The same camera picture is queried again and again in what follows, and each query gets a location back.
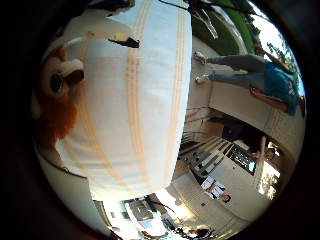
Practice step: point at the orange brown plush toy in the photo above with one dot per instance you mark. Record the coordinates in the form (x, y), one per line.
(56, 110)

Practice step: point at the person in dark clothes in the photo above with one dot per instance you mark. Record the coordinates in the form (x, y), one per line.
(253, 140)

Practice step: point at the white striped tablecloth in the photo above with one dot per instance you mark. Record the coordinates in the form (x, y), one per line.
(150, 100)

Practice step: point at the dark window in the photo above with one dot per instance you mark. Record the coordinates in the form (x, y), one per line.
(241, 159)

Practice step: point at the metal stair railing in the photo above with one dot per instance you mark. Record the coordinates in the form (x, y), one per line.
(203, 150)

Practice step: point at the person in teal shirt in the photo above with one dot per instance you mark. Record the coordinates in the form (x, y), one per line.
(266, 80)

